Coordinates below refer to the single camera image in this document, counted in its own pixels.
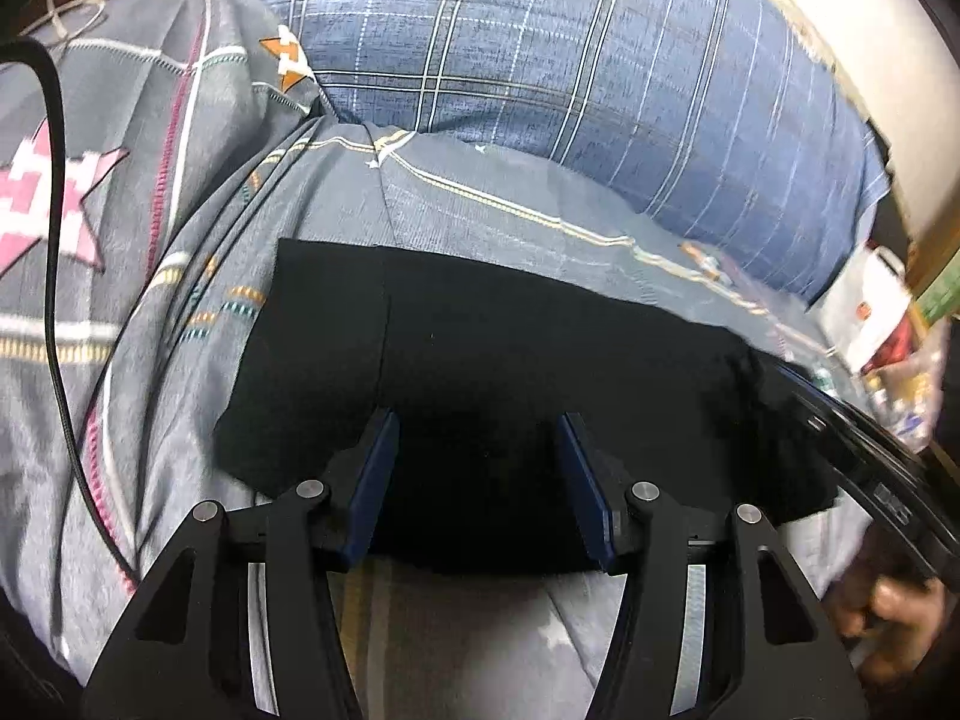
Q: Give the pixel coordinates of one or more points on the blue plaid pillow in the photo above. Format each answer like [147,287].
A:
[562,67]

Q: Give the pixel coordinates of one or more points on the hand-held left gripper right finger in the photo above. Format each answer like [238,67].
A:
[589,495]

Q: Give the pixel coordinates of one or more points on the black pants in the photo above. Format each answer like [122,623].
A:
[487,352]

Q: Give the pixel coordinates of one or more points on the green box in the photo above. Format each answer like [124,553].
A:
[931,300]

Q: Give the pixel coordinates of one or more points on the pile of colourful packets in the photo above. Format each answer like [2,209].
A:
[904,397]

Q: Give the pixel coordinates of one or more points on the person's right hand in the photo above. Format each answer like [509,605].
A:
[892,615]

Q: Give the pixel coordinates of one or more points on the white plastic bag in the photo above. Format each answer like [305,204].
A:
[862,307]

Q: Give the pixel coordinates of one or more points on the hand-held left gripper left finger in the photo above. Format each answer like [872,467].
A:
[369,495]

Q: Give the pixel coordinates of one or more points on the grey patterned quilt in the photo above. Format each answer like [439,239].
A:
[465,187]

